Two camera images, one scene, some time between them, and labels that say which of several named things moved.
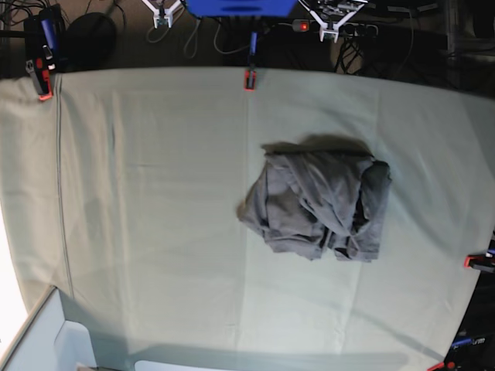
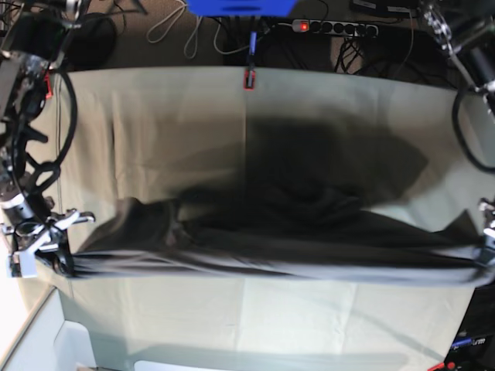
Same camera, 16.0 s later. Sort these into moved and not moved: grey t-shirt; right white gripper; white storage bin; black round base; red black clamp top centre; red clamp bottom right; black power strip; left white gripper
Moved: right white gripper; left white gripper; grey t-shirt
Not moved: red clamp bottom right; black power strip; white storage bin; red black clamp top centre; black round base
